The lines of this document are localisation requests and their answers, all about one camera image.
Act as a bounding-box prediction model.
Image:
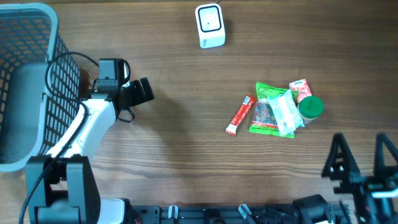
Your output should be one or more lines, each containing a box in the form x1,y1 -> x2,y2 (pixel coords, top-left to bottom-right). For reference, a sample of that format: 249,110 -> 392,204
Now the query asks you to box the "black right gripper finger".
321,133 -> 361,182
373,133 -> 398,180

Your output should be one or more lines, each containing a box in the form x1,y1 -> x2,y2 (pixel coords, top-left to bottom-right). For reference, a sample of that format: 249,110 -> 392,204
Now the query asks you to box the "green lid spice jar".
297,96 -> 324,124

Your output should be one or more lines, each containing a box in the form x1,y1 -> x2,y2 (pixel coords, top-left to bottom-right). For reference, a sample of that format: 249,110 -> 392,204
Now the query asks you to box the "mint green wipes pouch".
267,90 -> 305,136

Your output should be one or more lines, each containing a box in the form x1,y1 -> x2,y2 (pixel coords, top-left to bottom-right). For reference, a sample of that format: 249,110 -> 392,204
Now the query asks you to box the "green gummy candy bag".
249,82 -> 295,139

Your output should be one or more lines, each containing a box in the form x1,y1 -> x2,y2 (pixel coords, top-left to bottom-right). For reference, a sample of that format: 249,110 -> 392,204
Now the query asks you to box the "small red white packet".
289,79 -> 312,104

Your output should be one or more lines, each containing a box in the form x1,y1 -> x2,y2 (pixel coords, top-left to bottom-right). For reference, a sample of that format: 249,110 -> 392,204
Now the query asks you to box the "red snack bar wrapper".
225,95 -> 256,136

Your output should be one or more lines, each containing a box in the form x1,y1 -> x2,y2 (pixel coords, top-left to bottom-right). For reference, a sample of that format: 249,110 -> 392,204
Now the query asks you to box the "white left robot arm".
18,58 -> 154,223

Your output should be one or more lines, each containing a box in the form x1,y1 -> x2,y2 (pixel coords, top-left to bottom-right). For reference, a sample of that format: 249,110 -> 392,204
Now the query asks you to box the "white barcode scanner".
195,3 -> 226,49

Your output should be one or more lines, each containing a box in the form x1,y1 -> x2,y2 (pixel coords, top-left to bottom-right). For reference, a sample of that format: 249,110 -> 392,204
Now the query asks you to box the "grey plastic mesh basket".
1,3 -> 81,172

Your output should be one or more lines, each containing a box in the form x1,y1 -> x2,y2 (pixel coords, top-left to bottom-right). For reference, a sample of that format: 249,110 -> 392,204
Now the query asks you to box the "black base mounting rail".
130,203 -> 351,224

